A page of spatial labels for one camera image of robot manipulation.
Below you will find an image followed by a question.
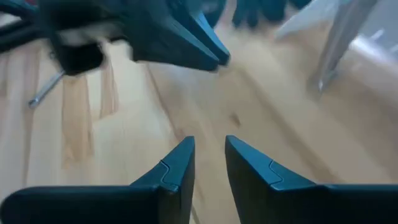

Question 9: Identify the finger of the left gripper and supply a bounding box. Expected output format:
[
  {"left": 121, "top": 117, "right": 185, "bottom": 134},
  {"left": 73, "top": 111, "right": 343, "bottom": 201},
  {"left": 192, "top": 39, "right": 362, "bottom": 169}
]
[
  {"left": 169, "top": 0, "right": 231, "bottom": 66},
  {"left": 133, "top": 15, "right": 220, "bottom": 72}
]

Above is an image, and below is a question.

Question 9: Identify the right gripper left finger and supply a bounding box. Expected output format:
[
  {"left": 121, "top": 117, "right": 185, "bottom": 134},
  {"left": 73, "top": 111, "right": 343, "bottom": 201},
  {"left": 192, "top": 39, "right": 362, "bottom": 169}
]
[{"left": 0, "top": 136, "right": 196, "bottom": 224}]

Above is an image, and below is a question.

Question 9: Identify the black work glove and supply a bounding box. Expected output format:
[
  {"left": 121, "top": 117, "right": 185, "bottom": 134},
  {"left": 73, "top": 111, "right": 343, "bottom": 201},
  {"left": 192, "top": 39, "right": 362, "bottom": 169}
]
[{"left": 201, "top": 0, "right": 312, "bottom": 29}]

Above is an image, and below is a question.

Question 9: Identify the large silver combination wrench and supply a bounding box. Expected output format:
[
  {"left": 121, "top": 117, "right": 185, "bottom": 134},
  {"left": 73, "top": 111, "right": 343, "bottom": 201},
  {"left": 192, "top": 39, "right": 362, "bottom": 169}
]
[{"left": 310, "top": 0, "right": 379, "bottom": 93}]

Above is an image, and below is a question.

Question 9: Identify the medium silver combination wrench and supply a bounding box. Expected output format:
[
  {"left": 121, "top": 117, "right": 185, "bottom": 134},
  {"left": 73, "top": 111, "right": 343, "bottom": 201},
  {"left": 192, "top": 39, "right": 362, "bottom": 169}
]
[{"left": 27, "top": 70, "right": 66, "bottom": 109}]

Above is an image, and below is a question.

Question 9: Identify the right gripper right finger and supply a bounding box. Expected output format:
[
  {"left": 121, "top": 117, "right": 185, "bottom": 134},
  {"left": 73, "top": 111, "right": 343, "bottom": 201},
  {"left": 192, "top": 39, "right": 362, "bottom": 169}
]
[{"left": 225, "top": 135, "right": 398, "bottom": 224}]

